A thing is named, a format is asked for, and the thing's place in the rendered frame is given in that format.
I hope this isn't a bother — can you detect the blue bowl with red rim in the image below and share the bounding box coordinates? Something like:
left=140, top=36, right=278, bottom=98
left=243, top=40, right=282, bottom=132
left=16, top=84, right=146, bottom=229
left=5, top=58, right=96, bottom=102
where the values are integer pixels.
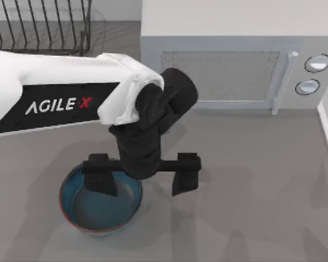
left=58, top=161, right=144, bottom=238

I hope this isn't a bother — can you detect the microwave door with mesh window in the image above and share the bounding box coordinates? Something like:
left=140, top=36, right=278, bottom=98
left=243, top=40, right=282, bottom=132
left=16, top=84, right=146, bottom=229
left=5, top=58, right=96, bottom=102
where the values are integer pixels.
left=140, top=38, right=293, bottom=110

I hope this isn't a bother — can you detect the small round microwave knob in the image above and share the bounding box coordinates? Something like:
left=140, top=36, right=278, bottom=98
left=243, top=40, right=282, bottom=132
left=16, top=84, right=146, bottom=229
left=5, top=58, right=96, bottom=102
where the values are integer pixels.
left=295, top=79, right=321, bottom=96

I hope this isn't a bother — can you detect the pale grey microwave oven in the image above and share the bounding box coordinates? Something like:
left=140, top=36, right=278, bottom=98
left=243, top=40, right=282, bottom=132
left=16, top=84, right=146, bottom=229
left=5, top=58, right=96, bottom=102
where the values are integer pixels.
left=139, top=0, right=328, bottom=116

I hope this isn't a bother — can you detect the large round microwave knob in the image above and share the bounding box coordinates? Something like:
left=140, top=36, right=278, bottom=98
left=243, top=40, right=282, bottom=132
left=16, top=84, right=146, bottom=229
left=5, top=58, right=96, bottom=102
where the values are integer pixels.
left=303, top=53, right=328, bottom=73

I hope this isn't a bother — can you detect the pale microwave door handle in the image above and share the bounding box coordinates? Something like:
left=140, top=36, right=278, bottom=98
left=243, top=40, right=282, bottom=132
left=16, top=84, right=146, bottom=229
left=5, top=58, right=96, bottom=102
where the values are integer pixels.
left=271, top=51, right=299, bottom=116

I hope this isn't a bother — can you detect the black wire rack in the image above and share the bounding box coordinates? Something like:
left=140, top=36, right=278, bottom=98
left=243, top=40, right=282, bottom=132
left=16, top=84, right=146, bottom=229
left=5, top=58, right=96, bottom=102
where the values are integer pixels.
left=0, top=0, right=96, bottom=57

